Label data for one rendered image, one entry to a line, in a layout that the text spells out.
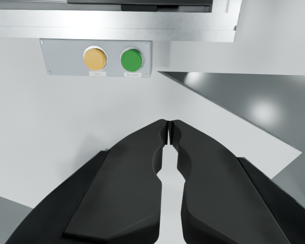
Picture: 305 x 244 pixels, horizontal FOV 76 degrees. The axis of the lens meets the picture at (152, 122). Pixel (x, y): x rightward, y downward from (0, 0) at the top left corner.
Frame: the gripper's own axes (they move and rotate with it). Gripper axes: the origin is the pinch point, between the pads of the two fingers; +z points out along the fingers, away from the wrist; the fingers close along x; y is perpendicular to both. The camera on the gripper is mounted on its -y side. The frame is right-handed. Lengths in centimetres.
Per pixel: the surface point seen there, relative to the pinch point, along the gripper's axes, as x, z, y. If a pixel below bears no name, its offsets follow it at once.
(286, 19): 25.0, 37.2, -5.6
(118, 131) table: -12.8, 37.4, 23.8
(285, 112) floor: 90, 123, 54
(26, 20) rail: -25.2, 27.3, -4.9
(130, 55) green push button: -6.5, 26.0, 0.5
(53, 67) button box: -22.3, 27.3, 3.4
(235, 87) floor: 50, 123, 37
